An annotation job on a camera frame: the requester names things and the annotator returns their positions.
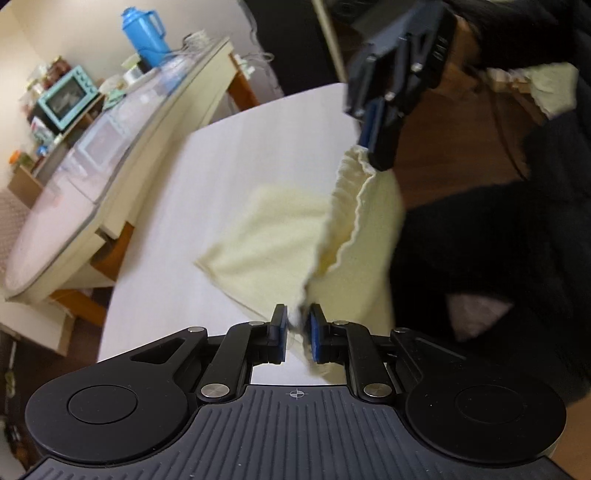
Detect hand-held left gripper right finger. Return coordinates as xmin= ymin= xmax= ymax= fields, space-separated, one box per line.
xmin=310 ymin=303 xmax=462 ymax=402

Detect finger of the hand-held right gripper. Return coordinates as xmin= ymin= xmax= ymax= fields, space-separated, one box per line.
xmin=359 ymin=97 xmax=387 ymax=153
xmin=369 ymin=34 xmax=424 ymax=172

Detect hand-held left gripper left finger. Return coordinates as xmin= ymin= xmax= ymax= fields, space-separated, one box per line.
xmin=129 ymin=304 xmax=290 ymax=405

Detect cream terry towel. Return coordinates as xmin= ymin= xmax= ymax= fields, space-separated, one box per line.
xmin=194 ymin=143 xmax=407 ymax=387

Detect person's right forearm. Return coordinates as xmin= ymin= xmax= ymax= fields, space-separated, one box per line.
xmin=443 ymin=0 xmax=578 ymax=71

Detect white pole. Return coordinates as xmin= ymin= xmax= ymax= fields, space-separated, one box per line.
xmin=311 ymin=0 xmax=348 ymax=85

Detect cream cloth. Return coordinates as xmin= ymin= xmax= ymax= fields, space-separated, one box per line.
xmin=485 ymin=62 xmax=581 ymax=119

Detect person's black clothing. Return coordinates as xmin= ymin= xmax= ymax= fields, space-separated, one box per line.
xmin=390 ymin=69 xmax=591 ymax=409

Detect pale pink cloth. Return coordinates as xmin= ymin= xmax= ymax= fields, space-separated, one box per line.
xmin=445 ymin=293 xmax=516 ymax=343

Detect blue thermos jug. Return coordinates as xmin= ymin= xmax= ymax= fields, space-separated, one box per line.
xmin=121 ymin=7 xmax=172 ymax=70

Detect cream dining table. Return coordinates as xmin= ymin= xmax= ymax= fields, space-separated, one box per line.
xmin=0 ymin=37 xmax=260 ymax=306

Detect wooden desktop shelf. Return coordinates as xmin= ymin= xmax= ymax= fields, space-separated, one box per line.
xmin=6 ymin=165 xmax=45 ymax=209

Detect chair with patterned cover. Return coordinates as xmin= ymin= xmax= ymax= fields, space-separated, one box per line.
xmin=0 ymin=189 xmax=33 ymax=245

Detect teal toaster oven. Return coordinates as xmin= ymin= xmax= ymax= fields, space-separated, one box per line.
xmin=37 ymin=66 xmax=100 ymax=135

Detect jar with orange lid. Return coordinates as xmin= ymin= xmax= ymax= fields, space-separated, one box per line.
xmin=9 ymin=151 xmax=34 ymax=174

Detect red and white box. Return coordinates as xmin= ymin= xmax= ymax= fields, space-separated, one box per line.
xmin=28 ymin=117 xmax=54 ymax=147

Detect dark floor cable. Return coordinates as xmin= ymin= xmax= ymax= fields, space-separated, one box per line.
xmin=480 ymin=69 xmax=532 ymax=182

